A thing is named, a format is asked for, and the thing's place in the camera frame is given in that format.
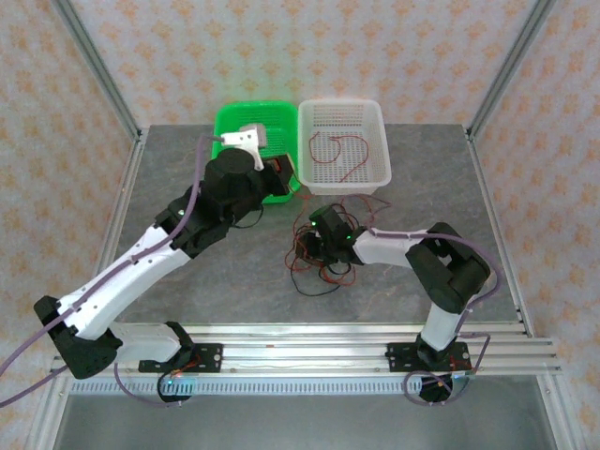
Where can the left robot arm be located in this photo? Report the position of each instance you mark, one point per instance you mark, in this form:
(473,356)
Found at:
(117,276)

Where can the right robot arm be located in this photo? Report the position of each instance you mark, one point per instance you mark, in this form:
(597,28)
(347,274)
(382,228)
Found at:
(389,246)

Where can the white plastic mesh basket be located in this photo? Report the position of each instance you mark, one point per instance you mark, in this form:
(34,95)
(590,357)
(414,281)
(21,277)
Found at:
(347,187)

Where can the green plastic mesh basket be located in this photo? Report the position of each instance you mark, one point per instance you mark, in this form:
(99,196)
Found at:
(276,117)

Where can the grey slotted strip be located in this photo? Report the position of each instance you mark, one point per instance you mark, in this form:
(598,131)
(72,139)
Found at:
(281,386)

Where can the controller board with LED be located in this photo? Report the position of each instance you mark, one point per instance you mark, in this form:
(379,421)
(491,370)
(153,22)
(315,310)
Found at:
(440,386)
(180,384)

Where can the aluminium table side rail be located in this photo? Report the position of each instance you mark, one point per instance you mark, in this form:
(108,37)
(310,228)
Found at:
(506,234)
(127,187)

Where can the aluminium mounting rail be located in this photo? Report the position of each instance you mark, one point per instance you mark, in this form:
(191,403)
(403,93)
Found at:
(304,351)

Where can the aluminium frame post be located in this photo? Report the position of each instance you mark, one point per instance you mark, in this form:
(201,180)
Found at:
(509,65)
(99,65)

